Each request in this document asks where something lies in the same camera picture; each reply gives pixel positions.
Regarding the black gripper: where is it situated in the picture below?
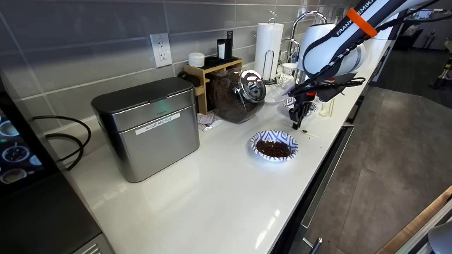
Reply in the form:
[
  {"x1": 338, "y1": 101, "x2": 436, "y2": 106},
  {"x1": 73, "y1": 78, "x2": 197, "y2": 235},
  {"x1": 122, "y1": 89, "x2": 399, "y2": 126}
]
[{"x1": 286, "y1": 91, "x2": 316, "y2": 130}]

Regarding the large coffee bean pile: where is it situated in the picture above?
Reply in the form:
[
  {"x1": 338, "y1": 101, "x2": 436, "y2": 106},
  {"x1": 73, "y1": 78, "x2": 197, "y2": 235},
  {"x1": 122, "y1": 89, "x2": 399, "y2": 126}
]
[{"x1": 255, "y1": 140, "x2": 293, "y2": 160}]

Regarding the clear zip bag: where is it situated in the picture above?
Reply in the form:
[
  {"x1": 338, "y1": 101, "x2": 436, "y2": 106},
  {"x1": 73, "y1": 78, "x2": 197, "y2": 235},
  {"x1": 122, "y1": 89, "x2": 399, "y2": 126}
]
[{"x1": 262, "y1": 75, "x2": 297, "y2": 106}]

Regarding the metal paper towel holder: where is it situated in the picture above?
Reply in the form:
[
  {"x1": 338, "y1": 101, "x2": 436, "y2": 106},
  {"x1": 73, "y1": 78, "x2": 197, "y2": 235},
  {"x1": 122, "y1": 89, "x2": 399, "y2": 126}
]
[{"x1": 259, "y1": 9, "x2": 279, "y2": 88}]

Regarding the tall chrome faucet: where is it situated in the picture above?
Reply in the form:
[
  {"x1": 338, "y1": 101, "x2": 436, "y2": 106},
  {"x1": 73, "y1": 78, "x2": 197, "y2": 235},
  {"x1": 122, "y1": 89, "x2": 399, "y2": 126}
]
[{"x1": 286, "y1": 10, "x2": 330, "y2": 64}]

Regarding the white paper towel roll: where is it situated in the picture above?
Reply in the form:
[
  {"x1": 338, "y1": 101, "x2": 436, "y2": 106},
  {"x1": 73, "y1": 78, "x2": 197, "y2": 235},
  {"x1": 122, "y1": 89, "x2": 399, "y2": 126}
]
[{"x1": 252, "y1": 21, "x2": 285, "y2": 81}]

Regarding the small white packet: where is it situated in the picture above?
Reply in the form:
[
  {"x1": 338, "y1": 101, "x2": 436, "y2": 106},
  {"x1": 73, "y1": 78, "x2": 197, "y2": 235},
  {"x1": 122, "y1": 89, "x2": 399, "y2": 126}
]
[{"x1": 196, "y1": 112, "x2": 222, "y2": 134}]

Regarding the wooden shelf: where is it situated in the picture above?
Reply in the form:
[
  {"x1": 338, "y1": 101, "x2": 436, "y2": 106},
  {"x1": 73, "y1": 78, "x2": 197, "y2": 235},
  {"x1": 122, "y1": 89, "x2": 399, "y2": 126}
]
[{"x1": 180, "y1": 55, "x2": 244, "y2": 116}]

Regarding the tall slim black bottle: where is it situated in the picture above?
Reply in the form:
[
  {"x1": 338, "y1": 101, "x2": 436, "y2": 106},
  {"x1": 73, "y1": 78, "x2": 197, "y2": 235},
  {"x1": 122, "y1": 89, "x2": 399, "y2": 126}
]
[{"x1": 224, "y1": 30, "x2": 234, "y2": 61}]

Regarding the black canister with label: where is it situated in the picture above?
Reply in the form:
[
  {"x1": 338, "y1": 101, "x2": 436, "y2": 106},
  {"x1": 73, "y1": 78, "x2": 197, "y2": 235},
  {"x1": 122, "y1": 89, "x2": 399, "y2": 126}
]
[{"x1": 215, "y1": 38, "x2": 227, "y2": 62}]

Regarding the small white jar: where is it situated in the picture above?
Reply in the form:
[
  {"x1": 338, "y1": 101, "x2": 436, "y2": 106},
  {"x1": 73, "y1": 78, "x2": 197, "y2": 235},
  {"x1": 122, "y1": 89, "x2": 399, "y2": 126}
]
[{"x1": 187, "y1": 51, "x2": 207, "y2": 69}]

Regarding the stainless steel bin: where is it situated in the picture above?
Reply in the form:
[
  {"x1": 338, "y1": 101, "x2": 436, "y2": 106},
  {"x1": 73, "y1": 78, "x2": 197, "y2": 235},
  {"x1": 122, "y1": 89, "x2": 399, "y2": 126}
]
[{"x1": 90, "y1": 77, "x2": 201, "y2": 184}]

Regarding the wooden table edge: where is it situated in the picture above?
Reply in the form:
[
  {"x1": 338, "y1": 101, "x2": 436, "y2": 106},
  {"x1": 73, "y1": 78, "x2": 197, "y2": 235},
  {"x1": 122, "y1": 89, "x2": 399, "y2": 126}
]
[{"x1": 374, "y1": 184, "x2": 452, "y2": 254}]

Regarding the grey rounded object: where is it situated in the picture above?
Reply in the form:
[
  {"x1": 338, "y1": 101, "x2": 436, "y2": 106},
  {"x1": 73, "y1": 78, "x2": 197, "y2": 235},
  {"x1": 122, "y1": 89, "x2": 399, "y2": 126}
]
[{"x1": 424, "y1": 220, "x2": 452, "y2": 254}]

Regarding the black glossy appliance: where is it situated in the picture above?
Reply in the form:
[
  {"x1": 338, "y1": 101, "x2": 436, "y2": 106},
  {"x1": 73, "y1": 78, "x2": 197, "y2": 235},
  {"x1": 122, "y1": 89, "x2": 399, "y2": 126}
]
[{"x1": 0, "y1": 171, "x2": 117, "y2": 254}]

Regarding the black monitor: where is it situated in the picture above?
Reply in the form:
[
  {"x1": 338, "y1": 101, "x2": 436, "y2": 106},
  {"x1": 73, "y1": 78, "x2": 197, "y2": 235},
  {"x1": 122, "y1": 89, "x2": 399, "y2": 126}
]
[{"x1": 0, "y1": 77, "x2": 61, "y2": 199}]

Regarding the long steel handle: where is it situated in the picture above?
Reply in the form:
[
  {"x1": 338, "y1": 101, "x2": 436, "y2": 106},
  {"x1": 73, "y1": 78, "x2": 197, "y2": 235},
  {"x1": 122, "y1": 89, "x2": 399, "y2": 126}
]
[{"x1": 299, "y1": 126, "x2": 355, "y2": 232}]

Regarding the orange cable strap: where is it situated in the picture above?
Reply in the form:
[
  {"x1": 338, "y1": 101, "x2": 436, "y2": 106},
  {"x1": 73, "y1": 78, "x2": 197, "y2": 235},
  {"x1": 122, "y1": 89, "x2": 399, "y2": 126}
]
[{"x1": 344, "y1": 6, "x2": 379, "y2": 40}]

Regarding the short steel handle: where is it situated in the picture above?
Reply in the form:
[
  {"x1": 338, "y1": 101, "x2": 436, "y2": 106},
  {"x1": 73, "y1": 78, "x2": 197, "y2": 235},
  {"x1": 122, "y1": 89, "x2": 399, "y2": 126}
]
[{"x1": 300, "y1": 236, "x2": 326, "y2": 254}]

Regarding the white wall outlet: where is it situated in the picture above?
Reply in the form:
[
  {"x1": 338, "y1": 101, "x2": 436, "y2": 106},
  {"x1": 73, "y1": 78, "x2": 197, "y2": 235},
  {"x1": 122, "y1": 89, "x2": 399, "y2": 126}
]
[{"x1": 148, "y1": 31, "x2": 173, "y2": 69}]

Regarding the black power cable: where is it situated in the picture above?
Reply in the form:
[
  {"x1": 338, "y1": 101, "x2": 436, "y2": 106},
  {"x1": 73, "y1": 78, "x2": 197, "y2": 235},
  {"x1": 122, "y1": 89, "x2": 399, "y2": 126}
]
[{"x1": 29, "y1": 115, "x2": 93, "y2": 172}]

